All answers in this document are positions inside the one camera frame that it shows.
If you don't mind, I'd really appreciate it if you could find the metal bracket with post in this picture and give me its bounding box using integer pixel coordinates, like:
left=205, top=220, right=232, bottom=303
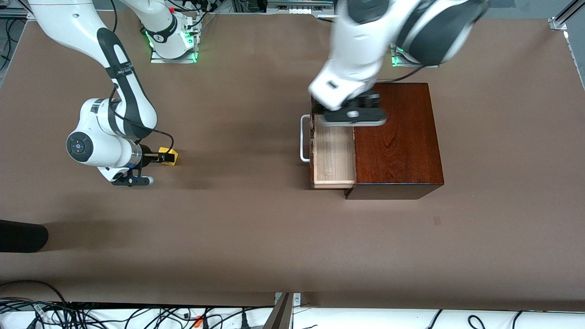
left=263, top=292, right=302, bottom=329

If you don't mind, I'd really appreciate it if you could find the large looping black cable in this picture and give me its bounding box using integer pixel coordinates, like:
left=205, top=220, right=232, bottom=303
left=0, top=280, right=69, bottom=305

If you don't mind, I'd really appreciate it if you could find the yellow wooden block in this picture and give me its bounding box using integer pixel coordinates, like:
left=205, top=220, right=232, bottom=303
left=158, top=147, right=179, bottom=166

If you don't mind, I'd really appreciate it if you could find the dark wooden drawer cabinet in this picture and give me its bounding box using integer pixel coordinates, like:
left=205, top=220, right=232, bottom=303
left=345, top=83, right=445, bottom=201

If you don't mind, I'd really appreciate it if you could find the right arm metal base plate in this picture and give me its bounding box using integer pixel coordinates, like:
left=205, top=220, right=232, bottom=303
left=150, top=14, right=198, bottom=64

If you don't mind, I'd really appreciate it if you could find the black cylindrical object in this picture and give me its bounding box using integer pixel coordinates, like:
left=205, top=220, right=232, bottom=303
left=0, top=220, right=49, bottom=253

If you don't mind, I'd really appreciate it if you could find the wooden drawer with white handle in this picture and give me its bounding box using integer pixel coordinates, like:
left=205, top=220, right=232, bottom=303
left=300, top=89, right=356, bottom=190

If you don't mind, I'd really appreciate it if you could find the aluminium frame corner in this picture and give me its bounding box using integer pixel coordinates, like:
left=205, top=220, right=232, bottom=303
left=548, top=0, right=585, bottom=32

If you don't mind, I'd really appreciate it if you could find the white power strip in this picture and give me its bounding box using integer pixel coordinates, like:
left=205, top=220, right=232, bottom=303
left=266, top=0, right=337, bottom=15

